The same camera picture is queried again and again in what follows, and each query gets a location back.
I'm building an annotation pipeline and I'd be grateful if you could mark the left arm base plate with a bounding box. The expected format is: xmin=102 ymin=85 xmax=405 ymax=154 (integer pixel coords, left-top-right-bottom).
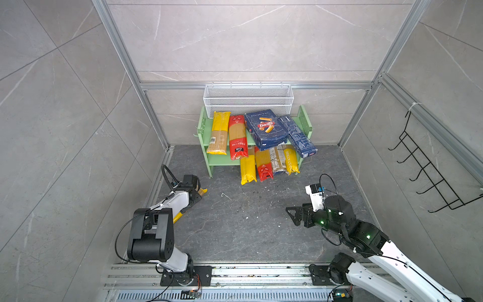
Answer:
xmin=160 ymin=266 xmax=213 ymax=287

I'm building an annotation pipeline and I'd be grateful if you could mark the green metal shelf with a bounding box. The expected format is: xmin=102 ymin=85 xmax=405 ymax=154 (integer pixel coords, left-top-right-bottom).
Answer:
xmin=196 ymin=105 xmax=313 ymax=177

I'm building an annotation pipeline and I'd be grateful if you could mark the clear black label pasta bag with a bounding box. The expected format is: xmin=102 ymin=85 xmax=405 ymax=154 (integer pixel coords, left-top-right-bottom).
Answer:
xmin=269 ymin=145 xmax=288 ymax=174

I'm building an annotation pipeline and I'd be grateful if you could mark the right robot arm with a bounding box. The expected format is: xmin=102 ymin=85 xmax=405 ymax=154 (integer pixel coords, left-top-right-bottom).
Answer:
xmin=286 ymin=195 xmax=471 ymax=301

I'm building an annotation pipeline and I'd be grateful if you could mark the white wire mesh basket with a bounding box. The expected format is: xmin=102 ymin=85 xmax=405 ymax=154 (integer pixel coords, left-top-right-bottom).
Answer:
xmin=203 ymin=83 xmax=294 ymax=118

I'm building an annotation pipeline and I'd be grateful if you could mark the yellow Pastatime spaghetti bag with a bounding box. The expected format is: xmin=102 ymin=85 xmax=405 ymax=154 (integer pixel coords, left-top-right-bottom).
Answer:
xmin=283 ymin=145 xmax=300 ymax=175

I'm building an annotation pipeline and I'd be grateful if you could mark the black wire hook rack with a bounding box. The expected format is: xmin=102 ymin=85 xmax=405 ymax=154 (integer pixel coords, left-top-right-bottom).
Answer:
xmin=388 ymin=111 xmax=482 ymax=213

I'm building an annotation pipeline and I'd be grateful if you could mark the yellow pasta bag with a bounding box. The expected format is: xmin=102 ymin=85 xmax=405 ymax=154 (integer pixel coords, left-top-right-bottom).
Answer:
xmin=240 ymin=146 xmax=257 ymax=185
xmin=173 ymin=188 xmax=208 ymax=223

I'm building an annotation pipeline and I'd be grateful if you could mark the long blue spaghetti box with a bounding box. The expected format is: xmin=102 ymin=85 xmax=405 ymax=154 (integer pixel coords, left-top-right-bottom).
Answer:
xmin=278 ymin=115 xmax=318 ymax=159

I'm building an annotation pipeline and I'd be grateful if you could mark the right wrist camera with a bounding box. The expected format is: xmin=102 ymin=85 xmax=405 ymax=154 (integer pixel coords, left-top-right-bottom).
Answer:
xmin=305 ymin=184 xmax=325 ymax=211

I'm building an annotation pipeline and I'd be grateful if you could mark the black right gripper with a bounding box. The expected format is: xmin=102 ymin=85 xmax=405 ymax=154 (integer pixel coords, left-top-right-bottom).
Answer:
xmin=286 ymin=201 xmax=346 ymax=239

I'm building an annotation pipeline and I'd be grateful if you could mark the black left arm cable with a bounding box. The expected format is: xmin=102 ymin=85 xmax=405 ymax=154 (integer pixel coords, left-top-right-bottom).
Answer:
xmin=161 ymin=164 xmax=182 ymax=191

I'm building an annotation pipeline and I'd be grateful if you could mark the yellow top brown spaghetti bag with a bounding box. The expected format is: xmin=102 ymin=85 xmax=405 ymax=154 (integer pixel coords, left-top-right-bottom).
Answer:
xmin=207 ymin=111 xmax=231 ymax=155

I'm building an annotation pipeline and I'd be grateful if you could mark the blue Barilla rigatoni box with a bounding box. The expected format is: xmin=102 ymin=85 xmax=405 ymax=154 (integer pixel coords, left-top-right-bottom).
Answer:
xmin=245 ymin=109 xmax=288 ymax=151

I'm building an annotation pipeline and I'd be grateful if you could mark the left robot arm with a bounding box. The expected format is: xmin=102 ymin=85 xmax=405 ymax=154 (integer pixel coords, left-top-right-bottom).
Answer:
xmin=127 ymin=174 xmax=206 ymax=283

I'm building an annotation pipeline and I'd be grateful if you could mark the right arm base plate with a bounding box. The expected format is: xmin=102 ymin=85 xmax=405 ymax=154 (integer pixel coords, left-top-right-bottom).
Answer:
xmin=308 ymin=264 xmax=340 ymax=286

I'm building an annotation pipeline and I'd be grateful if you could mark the red spaghetti bag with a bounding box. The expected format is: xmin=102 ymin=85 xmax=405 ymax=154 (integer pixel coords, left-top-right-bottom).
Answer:
xmin=228 ymin=115 xmax=249 ymax=161
xmin=255 ymin=147 xmax=274 ymax=182

